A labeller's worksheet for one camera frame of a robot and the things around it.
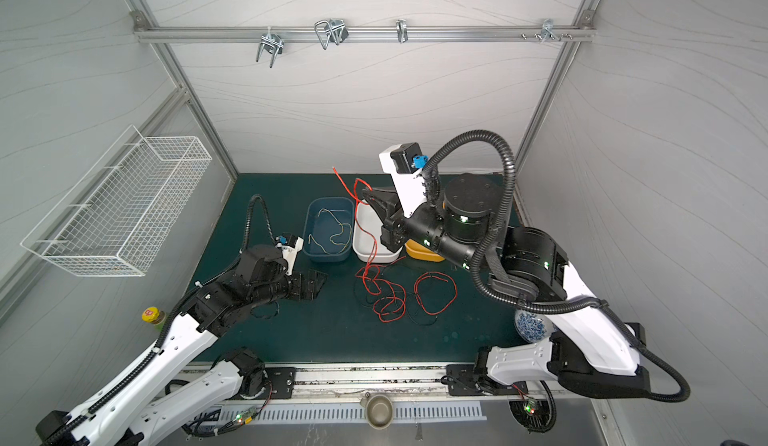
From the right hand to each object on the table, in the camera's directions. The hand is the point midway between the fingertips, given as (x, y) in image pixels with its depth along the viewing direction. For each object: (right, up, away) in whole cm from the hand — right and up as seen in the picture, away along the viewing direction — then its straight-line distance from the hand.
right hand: (375, 180), depth 46 cm
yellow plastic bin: (+11, -19, +47) cm, 52 cm away
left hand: (-16, -21, +28) cm, 39 cm away
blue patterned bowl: (+42, -39, +36) cm, 67 cm away
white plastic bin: (-3, -11, +16) cm, 20 cm away
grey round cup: (0, -53, +24) cm, 58 cm away
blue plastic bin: (-20, -12, +60) cm, 64 cm away
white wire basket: (-60, -9, +22) cm, 65 cm away
